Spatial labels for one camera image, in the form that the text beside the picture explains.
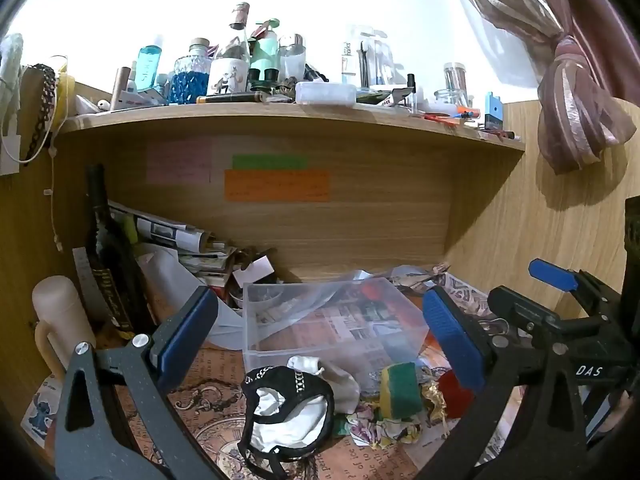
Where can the tall glass bottle with cork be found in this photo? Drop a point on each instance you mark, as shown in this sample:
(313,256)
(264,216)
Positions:
(240,15)

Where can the yellow green sponge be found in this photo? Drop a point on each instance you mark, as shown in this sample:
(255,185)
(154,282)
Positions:
(400,390)

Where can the dark wine bottle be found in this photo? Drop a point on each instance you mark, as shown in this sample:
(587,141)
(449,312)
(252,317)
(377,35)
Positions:
(112,260)

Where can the small bottle with black cap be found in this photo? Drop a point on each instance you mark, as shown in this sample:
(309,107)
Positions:
(411,92)

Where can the blue pencil sharpener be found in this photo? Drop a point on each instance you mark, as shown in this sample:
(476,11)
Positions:
(493,112)

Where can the white charger plug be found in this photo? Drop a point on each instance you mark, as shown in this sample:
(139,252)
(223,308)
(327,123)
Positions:
(7,155)

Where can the pink sticky note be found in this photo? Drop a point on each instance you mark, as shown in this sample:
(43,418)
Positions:
(177,162)

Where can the clear tube of pencils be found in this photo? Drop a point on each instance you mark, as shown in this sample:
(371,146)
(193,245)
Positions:
(455,77)

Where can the white printed mug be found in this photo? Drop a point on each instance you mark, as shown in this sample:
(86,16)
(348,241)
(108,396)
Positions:
(227,77)

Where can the mint green bottle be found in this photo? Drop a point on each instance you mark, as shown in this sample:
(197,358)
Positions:
(264,52)

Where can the small white cardboard box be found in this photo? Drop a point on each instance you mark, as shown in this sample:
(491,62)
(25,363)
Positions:
(255,272)

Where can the red sponge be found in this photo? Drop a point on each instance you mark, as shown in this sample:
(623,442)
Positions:
(455,395)

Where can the toothbrush head blister pack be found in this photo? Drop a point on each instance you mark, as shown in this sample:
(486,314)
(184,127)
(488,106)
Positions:
(367,57)

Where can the white fluffy earmuffs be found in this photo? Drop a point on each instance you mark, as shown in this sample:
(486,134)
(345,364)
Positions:
(11,67)

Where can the cardboard tube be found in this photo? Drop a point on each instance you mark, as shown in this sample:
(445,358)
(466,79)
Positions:
(120,87)

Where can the wooden shelf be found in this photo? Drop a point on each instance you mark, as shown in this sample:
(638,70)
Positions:
(280,122)

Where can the blue faceted glass jar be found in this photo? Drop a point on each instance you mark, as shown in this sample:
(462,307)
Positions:
(190,80)

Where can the white toy airplane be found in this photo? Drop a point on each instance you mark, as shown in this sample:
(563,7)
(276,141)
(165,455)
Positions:
(145,99)

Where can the yellow headband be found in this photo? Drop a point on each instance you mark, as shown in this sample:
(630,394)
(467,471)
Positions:
(66,92)

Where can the green sticky note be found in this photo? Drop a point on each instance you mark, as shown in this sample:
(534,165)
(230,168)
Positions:
(270,162)

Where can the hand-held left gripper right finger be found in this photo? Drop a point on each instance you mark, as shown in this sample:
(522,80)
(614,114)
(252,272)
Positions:
(452,345)

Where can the orange sticky note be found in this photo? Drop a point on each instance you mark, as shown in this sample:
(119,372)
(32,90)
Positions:
(277,186)

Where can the black marker pen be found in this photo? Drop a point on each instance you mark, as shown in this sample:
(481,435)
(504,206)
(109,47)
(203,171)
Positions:
(227,98)

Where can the floral scrunchie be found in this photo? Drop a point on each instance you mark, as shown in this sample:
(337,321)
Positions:
(395,432)

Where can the mauve striped curtain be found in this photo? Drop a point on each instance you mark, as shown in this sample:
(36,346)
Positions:
(575,85)

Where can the clear plastic box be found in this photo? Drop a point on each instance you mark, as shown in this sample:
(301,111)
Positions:
(320,330)

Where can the clear bottle with silver cap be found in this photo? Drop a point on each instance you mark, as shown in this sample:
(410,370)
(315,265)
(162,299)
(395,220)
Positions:
(292,60)

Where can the pile of newspapers and books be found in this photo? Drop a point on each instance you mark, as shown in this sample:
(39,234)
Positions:
(170,235)

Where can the patterned headband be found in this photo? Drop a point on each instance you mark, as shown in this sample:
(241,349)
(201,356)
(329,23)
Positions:
(45,105)

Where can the black ink bottles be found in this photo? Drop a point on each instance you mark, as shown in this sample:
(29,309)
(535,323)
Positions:
(263,75)

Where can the blue mouthwash bottle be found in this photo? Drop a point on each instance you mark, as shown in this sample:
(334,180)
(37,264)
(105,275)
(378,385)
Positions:
(149,67)

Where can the clear lidded plastic case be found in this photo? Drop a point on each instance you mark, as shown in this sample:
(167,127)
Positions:
(325,93)

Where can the small white spray bottle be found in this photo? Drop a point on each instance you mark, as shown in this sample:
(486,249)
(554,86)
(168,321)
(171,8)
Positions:
(132,80)

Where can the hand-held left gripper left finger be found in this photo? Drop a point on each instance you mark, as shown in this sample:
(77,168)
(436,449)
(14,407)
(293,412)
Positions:
(185,327)

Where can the black and white cloth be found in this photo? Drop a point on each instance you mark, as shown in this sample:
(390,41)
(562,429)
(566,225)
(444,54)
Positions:
(280,376)

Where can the clear glass jar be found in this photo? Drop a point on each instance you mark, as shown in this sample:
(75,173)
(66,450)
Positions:
(450,99)

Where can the blue cartoon sticker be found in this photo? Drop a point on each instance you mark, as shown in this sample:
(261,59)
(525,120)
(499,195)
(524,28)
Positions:
(41,415)

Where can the cream thermos mug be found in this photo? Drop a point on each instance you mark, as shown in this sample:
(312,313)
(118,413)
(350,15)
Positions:
(60,310)

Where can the gold foil wrapper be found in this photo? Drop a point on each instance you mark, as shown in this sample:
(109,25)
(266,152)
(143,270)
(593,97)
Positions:
(434,402)

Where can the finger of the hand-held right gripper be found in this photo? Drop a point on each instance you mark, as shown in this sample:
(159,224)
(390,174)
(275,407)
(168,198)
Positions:
(552,274)
(520,310)

